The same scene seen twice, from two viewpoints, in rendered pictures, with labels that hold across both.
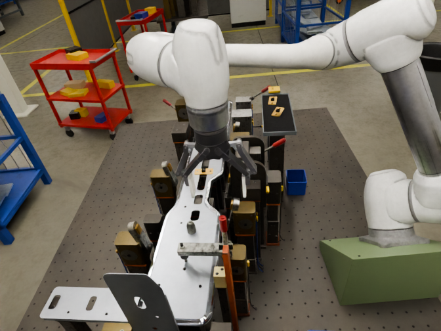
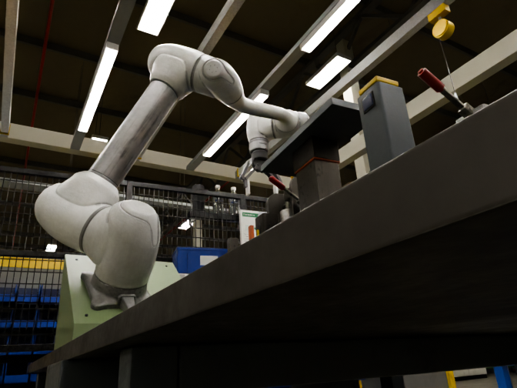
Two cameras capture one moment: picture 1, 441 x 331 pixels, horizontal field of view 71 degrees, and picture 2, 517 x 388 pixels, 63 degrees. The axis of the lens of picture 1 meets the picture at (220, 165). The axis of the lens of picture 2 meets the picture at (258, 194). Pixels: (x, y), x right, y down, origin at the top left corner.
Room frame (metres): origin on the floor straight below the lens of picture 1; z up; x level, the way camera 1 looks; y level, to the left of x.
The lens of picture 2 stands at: (1.97, -1.00, 0.61)
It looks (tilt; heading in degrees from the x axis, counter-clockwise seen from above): 22 degrees up; 144
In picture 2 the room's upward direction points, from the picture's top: 4 degrees counter-clockwise
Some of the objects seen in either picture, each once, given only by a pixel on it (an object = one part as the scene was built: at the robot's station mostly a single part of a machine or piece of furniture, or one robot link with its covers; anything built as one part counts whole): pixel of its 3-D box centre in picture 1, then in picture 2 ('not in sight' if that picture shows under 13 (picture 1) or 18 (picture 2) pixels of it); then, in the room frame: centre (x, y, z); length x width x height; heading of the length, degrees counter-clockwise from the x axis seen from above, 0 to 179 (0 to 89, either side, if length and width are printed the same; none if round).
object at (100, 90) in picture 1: (89, 94); not in sight; (3.41, 1.40, 0.49); 0.81 x 0.46 x 0.98; 70
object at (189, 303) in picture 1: (203, 169); not in sight; (1.10, 0.08, 1.00); 1.38 x 0.22 x 0.02; 171
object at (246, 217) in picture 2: not in sight; (258, 237); (0.09, 0.34, 1.30); 0.23 x 0.02 x 0.31; 81
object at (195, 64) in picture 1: (197, 62); (260, 127); (0.61, 0.02, 1.65); 0.13 x 0.11 x 0.16; 42
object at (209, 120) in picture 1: (208, 112); (258, 148); (0.60, 0.01, 1.54); 0.09 x 0.09 x 0.06
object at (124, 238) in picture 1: (137, 267); not in sight; (0.71, 0.36, 0.87); 0.12 x 0.07 x 0.35; 81
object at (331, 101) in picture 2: (277, 112); (313, 143); (1.26, -0.29, 1.16); 0.37 x 0.14 x 0.02; 171
